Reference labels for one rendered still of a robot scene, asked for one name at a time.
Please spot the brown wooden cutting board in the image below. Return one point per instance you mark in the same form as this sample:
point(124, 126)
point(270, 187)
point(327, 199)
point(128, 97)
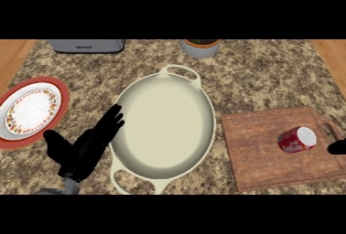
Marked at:
point(281, 149)

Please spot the white floral plate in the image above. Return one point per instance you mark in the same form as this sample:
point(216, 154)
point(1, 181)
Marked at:
point(31, 112)

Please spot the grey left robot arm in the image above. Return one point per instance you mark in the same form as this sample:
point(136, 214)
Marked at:
point(65, 188)

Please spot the red round placemat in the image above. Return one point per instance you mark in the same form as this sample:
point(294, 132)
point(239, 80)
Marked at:
point(60, 103)

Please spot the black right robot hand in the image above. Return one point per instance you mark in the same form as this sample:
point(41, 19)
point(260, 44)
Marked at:
point(337, 147)

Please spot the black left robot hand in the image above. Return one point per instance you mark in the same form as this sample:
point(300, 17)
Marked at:
point(86, 146)

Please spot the red soda can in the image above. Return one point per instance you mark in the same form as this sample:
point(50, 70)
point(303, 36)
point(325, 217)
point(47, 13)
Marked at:
point(297, 139)

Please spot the silver toaster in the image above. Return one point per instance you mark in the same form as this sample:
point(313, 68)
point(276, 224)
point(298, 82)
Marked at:
point(86, 45)

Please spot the cream oval pot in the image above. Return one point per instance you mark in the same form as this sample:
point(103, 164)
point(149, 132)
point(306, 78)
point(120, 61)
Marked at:
point(161, 128)

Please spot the grey plant pot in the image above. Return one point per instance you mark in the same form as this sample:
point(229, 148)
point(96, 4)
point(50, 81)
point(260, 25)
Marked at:
point(199, 48)

